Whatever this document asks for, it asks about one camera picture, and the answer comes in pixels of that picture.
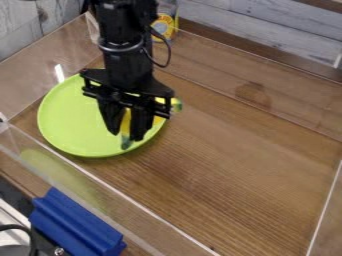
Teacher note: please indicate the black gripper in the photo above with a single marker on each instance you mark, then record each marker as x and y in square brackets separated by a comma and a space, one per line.
[125, 85]

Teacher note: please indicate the yellow toy banana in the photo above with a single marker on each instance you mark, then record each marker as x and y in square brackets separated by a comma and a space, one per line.
[158, 122]

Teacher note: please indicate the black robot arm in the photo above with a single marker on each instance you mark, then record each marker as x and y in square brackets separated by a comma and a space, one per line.
[125, 22]

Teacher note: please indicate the green round plate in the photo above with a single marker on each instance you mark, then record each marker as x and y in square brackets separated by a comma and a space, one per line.
[72, 124]

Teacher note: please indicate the yellow labelled tin can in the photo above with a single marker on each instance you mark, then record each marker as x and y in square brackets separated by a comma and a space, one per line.
[168, 23]

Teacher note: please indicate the blue plastic block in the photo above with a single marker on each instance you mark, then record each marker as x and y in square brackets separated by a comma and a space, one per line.
[70, 225]

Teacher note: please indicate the clear acrylic front wall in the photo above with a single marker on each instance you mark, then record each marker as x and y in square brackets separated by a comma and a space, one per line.
[37, 168]

